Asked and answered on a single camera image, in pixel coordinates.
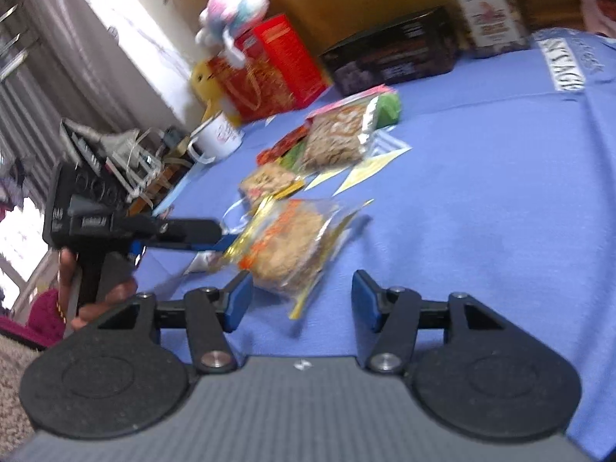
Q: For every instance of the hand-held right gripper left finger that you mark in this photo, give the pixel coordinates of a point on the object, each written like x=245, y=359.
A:
x=240, y=301

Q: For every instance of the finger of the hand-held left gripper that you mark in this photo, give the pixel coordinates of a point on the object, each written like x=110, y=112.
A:
x=192, y=231
x=211, y=246

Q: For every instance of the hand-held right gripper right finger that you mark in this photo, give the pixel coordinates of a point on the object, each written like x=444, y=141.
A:
x=363, y=298

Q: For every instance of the large clear cracker packet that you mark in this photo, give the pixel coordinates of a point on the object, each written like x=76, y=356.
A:
x=288, y=245

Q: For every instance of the green snack packet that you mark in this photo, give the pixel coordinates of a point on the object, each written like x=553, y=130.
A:
x=391, y=108

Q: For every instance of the person's left hand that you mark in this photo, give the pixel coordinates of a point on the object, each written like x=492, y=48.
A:
x=70, y=288

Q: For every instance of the grey electronic device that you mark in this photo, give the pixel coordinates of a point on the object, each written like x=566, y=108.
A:
x=106, y=154

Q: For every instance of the small tan snack packet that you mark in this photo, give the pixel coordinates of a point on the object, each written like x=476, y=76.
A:
x=267, y=182

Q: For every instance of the white enamel mug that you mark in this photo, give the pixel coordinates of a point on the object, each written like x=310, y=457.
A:
x=219, y=134

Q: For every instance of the magenta cloth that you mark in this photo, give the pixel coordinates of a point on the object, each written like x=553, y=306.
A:
x=45, y=315

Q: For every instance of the red snack packet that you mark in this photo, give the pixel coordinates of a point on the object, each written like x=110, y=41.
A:
x=284, y=142

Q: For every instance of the grey curtain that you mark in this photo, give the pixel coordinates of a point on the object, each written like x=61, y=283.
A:
x=43, y=82

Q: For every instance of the yellow plush toy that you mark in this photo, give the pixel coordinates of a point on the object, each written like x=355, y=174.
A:
x=207, y=82

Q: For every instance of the clear grain snack packet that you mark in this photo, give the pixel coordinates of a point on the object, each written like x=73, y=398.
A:
x=337, y=134

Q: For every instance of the red cardboard box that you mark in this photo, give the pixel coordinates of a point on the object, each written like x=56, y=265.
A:
x=274, y=67

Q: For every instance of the pink white plush toy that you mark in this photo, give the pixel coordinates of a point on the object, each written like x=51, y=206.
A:
x=236, y=7

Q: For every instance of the black printed box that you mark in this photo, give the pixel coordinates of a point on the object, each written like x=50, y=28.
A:
x=390, y=53

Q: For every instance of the nut jar with gold lid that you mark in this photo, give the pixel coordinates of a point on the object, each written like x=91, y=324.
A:
x=486, y=5

